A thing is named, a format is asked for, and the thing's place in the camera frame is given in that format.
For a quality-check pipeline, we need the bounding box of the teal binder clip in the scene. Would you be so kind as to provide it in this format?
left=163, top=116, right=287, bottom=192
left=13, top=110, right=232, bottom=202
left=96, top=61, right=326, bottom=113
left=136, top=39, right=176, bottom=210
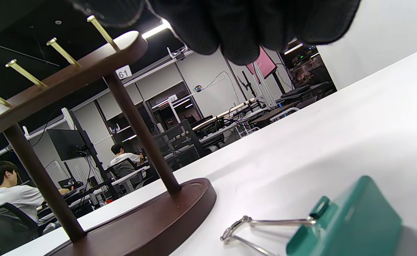
left=220, top=175, right=403, bottom=256

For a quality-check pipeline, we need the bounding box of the long ceiling light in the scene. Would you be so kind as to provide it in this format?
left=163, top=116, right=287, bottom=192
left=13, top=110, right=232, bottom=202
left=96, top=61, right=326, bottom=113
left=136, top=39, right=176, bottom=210
left=141, top=18, right=173, bottom=39

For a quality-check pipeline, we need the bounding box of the pink lit monitor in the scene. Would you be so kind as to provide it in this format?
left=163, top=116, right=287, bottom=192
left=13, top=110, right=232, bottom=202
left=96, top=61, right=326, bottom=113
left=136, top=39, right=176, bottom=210
left=246, top=46, right=278, bottom=80

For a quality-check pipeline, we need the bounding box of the person's right hand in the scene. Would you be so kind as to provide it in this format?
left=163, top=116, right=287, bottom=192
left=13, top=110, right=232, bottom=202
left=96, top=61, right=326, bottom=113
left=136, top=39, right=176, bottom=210
left=68, top=0, right=362, bottom=66

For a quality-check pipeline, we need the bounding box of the black monitor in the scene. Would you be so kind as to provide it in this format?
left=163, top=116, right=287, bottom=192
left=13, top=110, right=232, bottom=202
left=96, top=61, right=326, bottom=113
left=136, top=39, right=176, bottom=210
left=47, top=128, right=97, bottom=161

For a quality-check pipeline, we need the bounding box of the brown wooden side table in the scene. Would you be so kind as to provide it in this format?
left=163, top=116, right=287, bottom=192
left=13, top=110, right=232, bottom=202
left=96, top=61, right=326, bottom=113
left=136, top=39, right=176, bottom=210
left=248, top=103, right=301, bottom=129

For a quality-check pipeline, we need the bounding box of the brown wooden key rack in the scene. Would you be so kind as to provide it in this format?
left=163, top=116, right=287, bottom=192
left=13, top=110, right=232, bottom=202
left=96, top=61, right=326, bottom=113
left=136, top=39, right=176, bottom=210
left=0, top=15, right=217, bottom=256

